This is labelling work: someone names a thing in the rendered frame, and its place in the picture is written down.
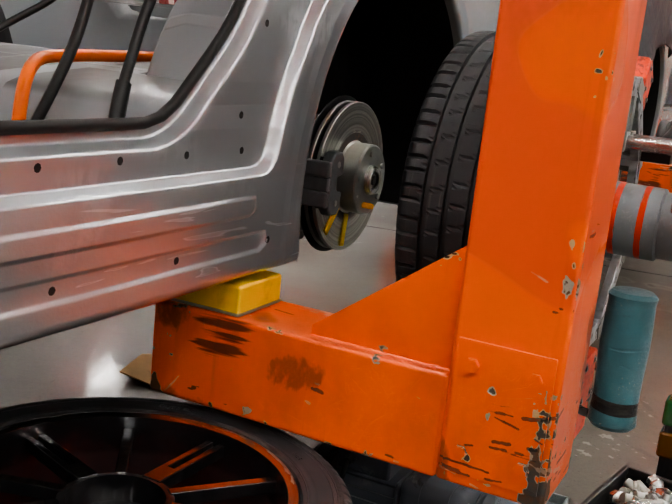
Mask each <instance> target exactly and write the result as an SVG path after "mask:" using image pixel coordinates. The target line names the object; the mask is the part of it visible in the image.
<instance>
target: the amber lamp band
mask: <svg viewBox="0 0 672 504"><path fill-rule="evenodd" d="M664 427H665V425H664V426H663V427H662V429H661V431H660V433H659V438H658V444H657V449H656V455H657V456H659V457H663V458H667V459H670V460H672V433H668V432H665V431H664Z"/></svg>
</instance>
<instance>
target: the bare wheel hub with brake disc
mask: <svg viewBox="0 0 672 504"><path fill-rule="evenodd" d="M328 151H339V152H342V153H343V156H344V168H343V174H342V175H341V176H339V177H338V178H337V183H336V190H337V191H340V192H341V196H340V205H339V211H338V213H337V215H336V217H335V219H334V221H333V223H332V225H331V227H330V229H329V231H328V233H327V235H325V233H324V231H323V230H324V228H325V226H326V224H327V222H328V220H329V217H330V216H326V215H322V214H321V213H320V211H319V208H315V207H312V206H307V205H304V211H305V217H306V222H307V225H308V228H309V231H310V233H311V235H312V237H313V238H314V240H315V241H316V242H317V243H318V244H319V245H320V246H322V247H325V248H331V249H335V250H342V249H345V248H347V247H349V246H350V245H351V244H352V243H354V242H355V241H356V239H357V238H358V237H359V236H360V234H361V233H362V231H363V230H364V228H365V226H366V225H367V223H368V221H369V218H370V216H371V214H372V211H373V209H366V208H362V203H363V202H365V203H371V204H373V205H374V207H375V205H376V203H377V201H378V200H379V198H380V194H381V191H382V187H383V182H384V174H385V163H384V157H383V144H382V135H381V129H380V125H379V122H378V119H377V117H376V115H375V113H374V111H373V110H372V108H371V107H370V106H369V105H367V104H366V103H364V102H359V101H351V100H346V101H342V102H340V103H338V104H337V105H335V106H334V107H333V108H332V109H331V110H330V111H329V112H328V114H327V115H326V116H325V118H324V119H323V121H322V123H321V124H320V126H319V128H318V130H317V132H316V135H315V137H314V140H313V143H312V146H311V149H310V152H309V156H308V158H310V159H316V160H320V157H321V156H325V154H326V152H328ZM371 165H376V166H377V167H378V168H379V169H380V171H381V183H380V187H379V189H378V191H377V192H376V193H375V194H374V195H367V194H366V193H365V191H364V177H365V174H366V171H367V169H368V168H369V166H371ZM344 214H348V221H347V227H346V233H345V239H344V245H343V246H339V242H340V235H341V229H342V223H343V217H344Z"/></svg>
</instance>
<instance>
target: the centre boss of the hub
mask: <svg viewBox="0 0 672 504"><path fill-rule="evenodd" d="M380 183H381V171H380V169H379V168H378V167H377V166H376V165H371V166H369V168H368V169H367V171H366V174H365V177H364V191H365V193H366V194H367V195H374V194H375V193H376V192H377V191H378V189H379V187H380Z"/></svg>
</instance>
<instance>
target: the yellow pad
mask: <svg viewBox="0 0 672 504"><path fill-rule="evenodd" d="M280 286H281V275H280V274H279V273H275V272H271V271H266V270H265V271H262V272H258V273H255V274H252V275H249V276H245V277H242V278H239V279H236V280H232V281H229V282H226V283H223V284H219V285H216V286H213V287H209V288H206V289H203V290H200V291H196V292H193V293H190V294H187V295H183V296H180V297H177V298H174V299H171V300H172V301H176V302H180V303H183V304H187V305H191V306H195V307H199V308H203V309H207V310H211V311H215V312H218V313H222V314H226V315H230V316H234V317H241V316H244V315H246V314H249V313H252V312H254V311H257V310H260V309H262V308H265V307H268V306H270V305H273V304H276V303H278V302H280V301H281V299H280V298H279V297H280Z"/></svg>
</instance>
